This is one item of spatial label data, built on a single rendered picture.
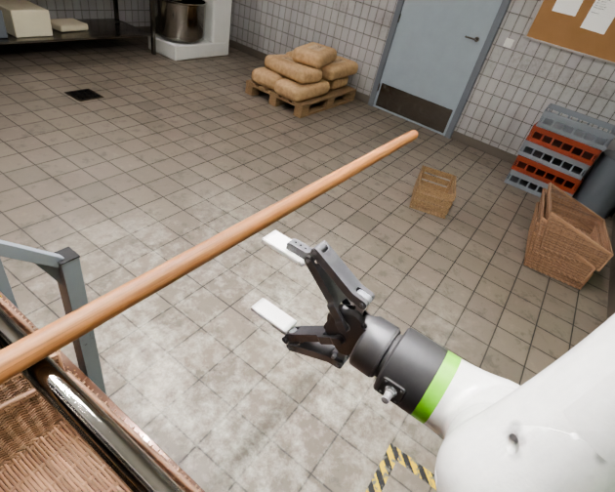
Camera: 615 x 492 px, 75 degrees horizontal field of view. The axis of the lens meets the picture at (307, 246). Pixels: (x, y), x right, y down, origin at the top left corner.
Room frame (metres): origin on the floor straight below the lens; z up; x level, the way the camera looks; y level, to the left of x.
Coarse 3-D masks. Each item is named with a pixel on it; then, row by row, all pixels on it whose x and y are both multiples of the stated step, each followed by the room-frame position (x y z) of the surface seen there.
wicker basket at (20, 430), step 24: (0, 408) 0.34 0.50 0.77; (24, 408) 0.37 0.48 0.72; (48, 408) 0.41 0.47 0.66; (0, 432) 0.33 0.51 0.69; (24, 432) 0.36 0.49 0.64; (48, 432) 0.39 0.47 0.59; (0, 456) 0.31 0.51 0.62; (24, 456) 0.33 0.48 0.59; (48, 456) 0.35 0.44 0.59; (72, 456) 0.36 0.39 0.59; (96, 456) 0.37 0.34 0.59; (0, 480) 0.28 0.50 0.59; (24, 480) 0.29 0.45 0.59; (48, 480) 0.30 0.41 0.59; (72, 480) 0.31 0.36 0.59; (96, 480) 0.32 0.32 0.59
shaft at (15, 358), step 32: (320, 192) 0.71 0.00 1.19; (256, 224) 0.54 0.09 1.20; (192, 256) 0.42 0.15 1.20; (128, 288) 0.33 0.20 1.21; (160, 288) 0.36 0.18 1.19; (64, 320) 0.26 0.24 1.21; (96, 320) 0.28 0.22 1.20; (0, 352) 0.21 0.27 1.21; (32, 352) 0.22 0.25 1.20; (0, 384) 0.19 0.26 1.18
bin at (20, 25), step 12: (0, 0) 4.10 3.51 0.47; (12, 0) 4.20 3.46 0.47; (24, 0) 4.32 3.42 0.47; (12, 12) 3.88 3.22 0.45; (24, 12) 3.98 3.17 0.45; (36, 12) 4.08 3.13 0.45; (48, 12) 4.18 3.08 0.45; (12, 24) 3.88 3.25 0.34; (24, 24) 3.96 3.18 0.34; (36, 24) 4.06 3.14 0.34; (48, 24) 4.16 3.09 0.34; (24, 36) 3.94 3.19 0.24; (36, 36) 4.04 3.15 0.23
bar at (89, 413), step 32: (32, 256) 0.54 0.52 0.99; (64, 256) 0.59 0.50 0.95; (0, 288) 0.79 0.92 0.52; (64, 288) 0.57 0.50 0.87; (0, 320) 0.27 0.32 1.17; (96, 352) 0.60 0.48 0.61; (32, 384) 0.21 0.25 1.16; (64, 384) 0.21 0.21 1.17; (96, 384) 0.58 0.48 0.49; (64, 416) 0.18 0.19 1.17; (96, 416) 0.19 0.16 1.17; (96, 448) 0.16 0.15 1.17; (128, 448) 0.17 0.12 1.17; (128, 480) 0.14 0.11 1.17; (160, 480) 0.15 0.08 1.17
